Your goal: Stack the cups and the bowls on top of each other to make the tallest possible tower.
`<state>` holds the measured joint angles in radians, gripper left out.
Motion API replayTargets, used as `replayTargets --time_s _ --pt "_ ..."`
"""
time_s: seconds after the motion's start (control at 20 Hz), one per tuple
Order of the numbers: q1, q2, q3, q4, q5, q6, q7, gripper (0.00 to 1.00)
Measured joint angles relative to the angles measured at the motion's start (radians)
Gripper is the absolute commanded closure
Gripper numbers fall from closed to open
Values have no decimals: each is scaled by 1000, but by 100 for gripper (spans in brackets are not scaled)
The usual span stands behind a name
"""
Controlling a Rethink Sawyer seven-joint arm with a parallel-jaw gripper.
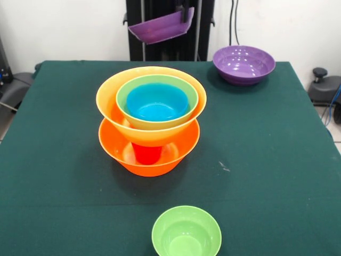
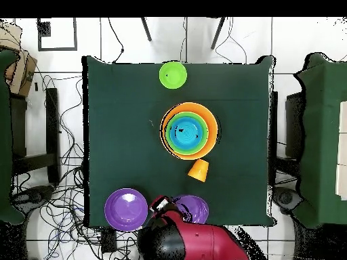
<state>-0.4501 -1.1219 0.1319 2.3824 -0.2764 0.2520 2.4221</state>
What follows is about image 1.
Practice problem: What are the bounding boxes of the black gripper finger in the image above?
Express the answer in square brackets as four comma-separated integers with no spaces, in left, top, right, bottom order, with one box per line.
[181,0,190,23]

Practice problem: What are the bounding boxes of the purple plastic bowl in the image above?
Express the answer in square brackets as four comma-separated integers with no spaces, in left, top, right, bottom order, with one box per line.
[212,45,276,86]
[127,7,196,45]

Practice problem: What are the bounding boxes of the small blue plastic bowl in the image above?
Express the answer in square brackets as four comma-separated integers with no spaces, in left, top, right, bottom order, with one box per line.
[126,83,190,122]

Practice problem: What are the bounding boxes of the medium green plastic bowl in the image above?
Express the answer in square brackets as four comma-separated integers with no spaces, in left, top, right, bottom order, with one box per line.
[115,74,199,131]

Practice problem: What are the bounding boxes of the large orange plastic bowl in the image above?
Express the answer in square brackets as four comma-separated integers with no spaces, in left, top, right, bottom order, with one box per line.
[95,66,207,148]
[98,117,201,178]

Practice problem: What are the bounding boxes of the red plastic cup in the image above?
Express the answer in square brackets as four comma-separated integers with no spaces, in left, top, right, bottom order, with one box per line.
[132,142,163,165]

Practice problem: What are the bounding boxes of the small green plastic bowl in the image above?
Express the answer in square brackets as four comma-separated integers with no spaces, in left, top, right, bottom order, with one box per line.
[151,205,223,256]

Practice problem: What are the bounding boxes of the black round knob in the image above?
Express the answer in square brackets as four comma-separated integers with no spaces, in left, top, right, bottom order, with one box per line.
[312,67,328,83]

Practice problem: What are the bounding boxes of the dark brown rounded base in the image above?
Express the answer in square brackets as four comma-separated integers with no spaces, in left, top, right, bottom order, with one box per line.
[308,76,341,105]

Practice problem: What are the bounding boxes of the dark green tablecloth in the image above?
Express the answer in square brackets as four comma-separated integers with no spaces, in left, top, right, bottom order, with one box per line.
[0,60,341,256]

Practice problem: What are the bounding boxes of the black device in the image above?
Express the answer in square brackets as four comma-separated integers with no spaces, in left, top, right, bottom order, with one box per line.
[0,36,13,85]

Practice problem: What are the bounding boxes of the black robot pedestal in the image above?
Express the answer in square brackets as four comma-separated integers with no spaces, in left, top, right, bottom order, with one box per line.
[123,0,216,62]

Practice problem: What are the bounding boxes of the black wall cable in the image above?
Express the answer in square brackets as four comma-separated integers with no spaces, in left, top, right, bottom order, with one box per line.
[229,0,241,48]

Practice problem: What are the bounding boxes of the blue cable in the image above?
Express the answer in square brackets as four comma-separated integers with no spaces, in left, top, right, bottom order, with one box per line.
[321,84,341,126]

